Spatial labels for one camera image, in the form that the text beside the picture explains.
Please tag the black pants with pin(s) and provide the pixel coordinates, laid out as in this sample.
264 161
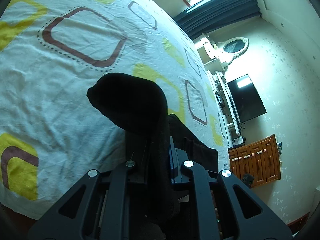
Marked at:
130 100

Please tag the small black device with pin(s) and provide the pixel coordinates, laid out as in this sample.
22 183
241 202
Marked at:
220 98

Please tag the black object on floor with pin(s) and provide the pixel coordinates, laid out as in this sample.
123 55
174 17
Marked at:
247 179

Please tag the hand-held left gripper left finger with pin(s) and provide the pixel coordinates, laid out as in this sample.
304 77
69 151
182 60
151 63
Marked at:
117 180

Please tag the white television cabinet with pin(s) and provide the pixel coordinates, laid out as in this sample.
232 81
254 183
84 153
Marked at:
231 120

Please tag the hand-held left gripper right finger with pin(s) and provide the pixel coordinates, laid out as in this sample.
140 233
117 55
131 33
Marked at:
172 162

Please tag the dark blue curtain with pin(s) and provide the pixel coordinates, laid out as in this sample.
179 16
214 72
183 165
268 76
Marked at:
220 7

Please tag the black flat television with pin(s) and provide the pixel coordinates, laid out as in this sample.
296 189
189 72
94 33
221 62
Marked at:
246 100

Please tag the white patterned bedsheet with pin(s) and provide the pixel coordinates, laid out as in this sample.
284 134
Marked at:
50 92

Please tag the white vanity with oval mirror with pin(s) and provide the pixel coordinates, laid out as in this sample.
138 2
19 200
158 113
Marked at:
233 46

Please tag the black set-top box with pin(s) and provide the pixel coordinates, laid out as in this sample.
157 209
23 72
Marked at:
238 141

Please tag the brown wooden cabinet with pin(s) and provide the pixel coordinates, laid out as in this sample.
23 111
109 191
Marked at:
255 160

